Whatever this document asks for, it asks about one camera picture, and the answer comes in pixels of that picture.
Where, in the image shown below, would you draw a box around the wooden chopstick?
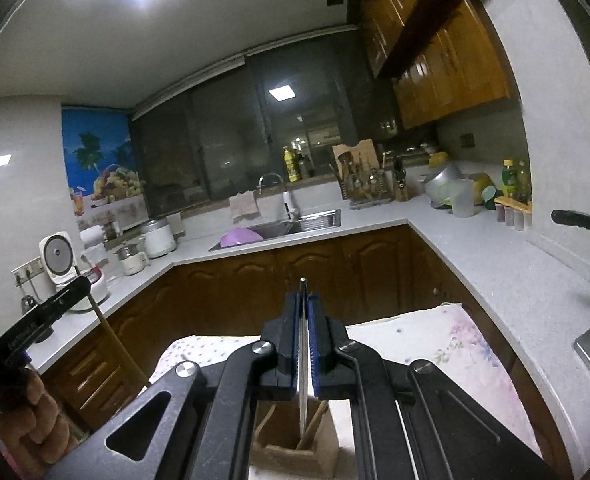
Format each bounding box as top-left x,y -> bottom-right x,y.
296,401 -> 327,451
87,292 -> 151,388

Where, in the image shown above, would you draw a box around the steel chopstick dark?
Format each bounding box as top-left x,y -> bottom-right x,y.
297,278 -> 309,439

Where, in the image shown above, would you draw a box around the dish rack with utensils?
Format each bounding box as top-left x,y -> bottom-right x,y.
332,139 -> 394,210

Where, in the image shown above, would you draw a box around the kitchen faucet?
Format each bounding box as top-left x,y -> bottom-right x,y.
257,171 -> 285,195

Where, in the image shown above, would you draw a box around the person's left hand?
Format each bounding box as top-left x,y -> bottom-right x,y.
0,370 -> 78,479

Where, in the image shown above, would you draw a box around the wooden utensil holder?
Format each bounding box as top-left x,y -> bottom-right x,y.
249,398 -> 339,479

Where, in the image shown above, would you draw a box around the floral white tablecloth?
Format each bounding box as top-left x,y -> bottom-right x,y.
149,304 -> 542,479

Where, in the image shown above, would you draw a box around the white rice cooker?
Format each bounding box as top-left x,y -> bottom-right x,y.
38,231 -> 109,304

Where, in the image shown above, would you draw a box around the small white steel pot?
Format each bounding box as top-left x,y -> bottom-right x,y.
117,243 -> 150,276

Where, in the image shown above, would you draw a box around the white round cooker pot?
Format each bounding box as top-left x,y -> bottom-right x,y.
139,218 -> 177,259

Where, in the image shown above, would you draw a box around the tropical fruit poster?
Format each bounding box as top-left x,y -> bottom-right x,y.
61,106 -> 149,231

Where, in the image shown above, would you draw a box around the purple basin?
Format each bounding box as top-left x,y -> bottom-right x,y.
219,228 -> 263,248

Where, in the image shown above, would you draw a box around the grey dish towel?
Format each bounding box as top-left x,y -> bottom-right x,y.
229,191 -> 260,223

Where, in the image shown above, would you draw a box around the steel mixing bowl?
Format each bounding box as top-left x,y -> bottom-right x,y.
422,162 -> 463,208

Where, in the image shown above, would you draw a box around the green soda bottle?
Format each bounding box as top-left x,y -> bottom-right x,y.
501,159 -> 517,198

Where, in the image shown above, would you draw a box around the yellow bottle on windowsill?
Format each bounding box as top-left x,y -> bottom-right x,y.
283,146 -> 301,182

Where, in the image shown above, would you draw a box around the upper wooden cabinets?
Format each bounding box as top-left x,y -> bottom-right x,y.
348,0 -> 516,130

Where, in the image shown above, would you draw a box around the black wok with handle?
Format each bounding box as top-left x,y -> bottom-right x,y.
551,209 -> 590,231

